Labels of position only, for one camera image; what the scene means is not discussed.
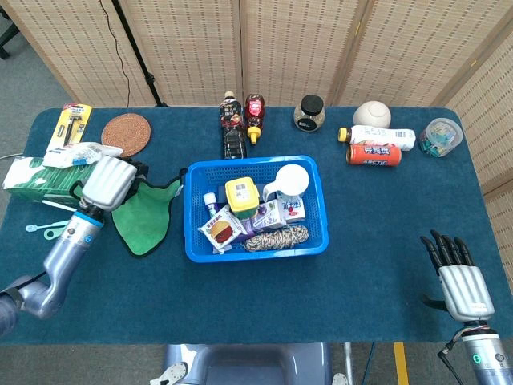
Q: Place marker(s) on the white ceramic bowl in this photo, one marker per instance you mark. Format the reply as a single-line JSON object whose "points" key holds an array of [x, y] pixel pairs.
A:
{"points": [[372, 114]]}

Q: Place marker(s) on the white plastic folding tool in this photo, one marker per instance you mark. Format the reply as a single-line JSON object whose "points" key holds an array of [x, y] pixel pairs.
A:
{"points": [[60, 205]]}

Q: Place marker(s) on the bamboo folding screen panel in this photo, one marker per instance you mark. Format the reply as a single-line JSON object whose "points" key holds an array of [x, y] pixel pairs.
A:
{"points": [[417, 52], [503, 228], [72, 48], [188, 48], [489, 120], [296, 44]]}

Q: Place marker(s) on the round woven brown coaster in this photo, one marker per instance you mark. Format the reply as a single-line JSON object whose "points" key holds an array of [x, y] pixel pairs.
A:
{"points": [[126, 134]]}

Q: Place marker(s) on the dark tea bottle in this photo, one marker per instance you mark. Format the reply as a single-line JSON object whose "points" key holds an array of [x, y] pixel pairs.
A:
{"points": [[233, 128]]}

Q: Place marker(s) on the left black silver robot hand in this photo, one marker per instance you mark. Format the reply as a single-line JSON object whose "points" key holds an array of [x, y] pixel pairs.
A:
{"points": [[108, 182]]}

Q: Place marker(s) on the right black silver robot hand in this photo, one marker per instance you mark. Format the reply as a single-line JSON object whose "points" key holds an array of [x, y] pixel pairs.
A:
{"points": [[465, 290]]}

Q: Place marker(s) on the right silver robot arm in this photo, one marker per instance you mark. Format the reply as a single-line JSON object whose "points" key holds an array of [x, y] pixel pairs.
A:
{"points": [[485, 357]]}

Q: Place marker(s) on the black furniture piece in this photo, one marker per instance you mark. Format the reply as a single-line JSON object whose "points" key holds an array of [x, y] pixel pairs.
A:
{"points": [[4, 36]]}

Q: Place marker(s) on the burger print snack packet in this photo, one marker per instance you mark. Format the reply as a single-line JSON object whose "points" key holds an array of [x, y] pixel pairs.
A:
{"points": [[220, 230]]}

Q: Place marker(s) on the green white tissue pack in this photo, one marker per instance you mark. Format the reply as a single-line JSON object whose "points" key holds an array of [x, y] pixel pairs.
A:
{"points": [[40, 180]]}

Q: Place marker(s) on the blue felt table cover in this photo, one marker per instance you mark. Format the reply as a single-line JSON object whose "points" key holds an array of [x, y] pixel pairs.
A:
{"points": [[360, 260]]}

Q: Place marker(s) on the white bottle yellow cap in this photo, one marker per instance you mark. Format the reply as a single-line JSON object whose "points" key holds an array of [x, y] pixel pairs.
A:
{"points": [[380, 136]]}

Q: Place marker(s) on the white plastic scoop cup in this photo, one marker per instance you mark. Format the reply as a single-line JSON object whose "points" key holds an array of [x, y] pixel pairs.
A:
{"points": [[292, 180]]}

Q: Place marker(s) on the white perforated foot plate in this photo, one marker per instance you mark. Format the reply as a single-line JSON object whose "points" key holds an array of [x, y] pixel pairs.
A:
{"points": [[172, 374], [340, 379]]}

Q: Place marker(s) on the white blue glue stick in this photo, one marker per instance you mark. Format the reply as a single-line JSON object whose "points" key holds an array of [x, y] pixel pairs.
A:
{"points": [[210, 202]]}

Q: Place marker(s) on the orange drink can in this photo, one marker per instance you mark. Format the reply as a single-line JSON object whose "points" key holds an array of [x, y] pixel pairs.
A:
{"points": [[374, 155]]}

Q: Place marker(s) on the mint green toothbrush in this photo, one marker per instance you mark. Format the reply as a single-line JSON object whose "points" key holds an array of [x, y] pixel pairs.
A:
{"points": [[48, 225]]}

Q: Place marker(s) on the white plastic wipes pouch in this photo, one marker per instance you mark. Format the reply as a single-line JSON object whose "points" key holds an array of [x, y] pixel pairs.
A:
{"points": [[76, 154]]}

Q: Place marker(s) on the yellow lidded container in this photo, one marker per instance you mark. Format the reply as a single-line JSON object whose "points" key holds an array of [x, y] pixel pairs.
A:
{"points": [[240, 196]]}

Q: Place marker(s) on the purple drink carton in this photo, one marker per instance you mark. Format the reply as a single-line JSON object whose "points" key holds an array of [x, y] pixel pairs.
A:
{"points": [[266, 214]]}

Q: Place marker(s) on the black tripod stand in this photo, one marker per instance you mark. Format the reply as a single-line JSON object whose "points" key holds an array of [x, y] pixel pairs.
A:
{"points": [[138, 60]]}

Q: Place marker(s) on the blue plastic basket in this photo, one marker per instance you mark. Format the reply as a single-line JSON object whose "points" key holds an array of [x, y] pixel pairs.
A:
{"points": [[280, 256]]}

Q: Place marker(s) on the red sauce bottle yellow cap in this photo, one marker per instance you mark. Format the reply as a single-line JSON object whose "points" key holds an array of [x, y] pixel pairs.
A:
{"points": [[254, 114]]}

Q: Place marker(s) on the glass jar black lid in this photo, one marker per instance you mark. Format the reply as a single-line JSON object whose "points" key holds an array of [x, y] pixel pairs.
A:
{"points": [[309, 116]]}

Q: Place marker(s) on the clear jar of clips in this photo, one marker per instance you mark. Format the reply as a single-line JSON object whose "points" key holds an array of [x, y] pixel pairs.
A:
{"points": [[440, 138]]}

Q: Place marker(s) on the green grey cloth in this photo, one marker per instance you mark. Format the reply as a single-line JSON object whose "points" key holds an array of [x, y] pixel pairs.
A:
{"points": [[140, 224]]}

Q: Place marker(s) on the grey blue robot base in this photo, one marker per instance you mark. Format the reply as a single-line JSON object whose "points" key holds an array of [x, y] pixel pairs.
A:
{"points": [[248, 365]]}

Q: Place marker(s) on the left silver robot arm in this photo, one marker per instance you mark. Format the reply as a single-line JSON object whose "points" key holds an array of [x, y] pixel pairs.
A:
{"points": [[64, 256]]}

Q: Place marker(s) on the yellow razor blister pack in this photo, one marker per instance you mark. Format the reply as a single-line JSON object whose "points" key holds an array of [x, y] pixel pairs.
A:
{"points": [[64, 128]]}

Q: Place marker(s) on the red white milk carton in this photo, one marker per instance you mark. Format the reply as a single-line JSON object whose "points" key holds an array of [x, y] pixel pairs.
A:
{"points": [[292, 208]]}

